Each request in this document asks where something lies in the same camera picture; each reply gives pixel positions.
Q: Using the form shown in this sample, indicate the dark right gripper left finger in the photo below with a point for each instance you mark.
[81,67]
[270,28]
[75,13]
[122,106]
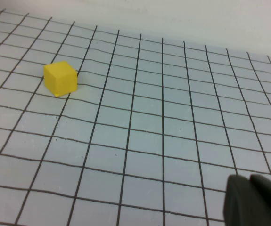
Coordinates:
[241,204]

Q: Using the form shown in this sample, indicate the white grid-lined table mat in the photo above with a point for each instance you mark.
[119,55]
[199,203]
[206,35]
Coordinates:
[163,122]

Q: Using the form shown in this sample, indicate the yellow foam cube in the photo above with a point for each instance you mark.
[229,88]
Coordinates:
[61,78]

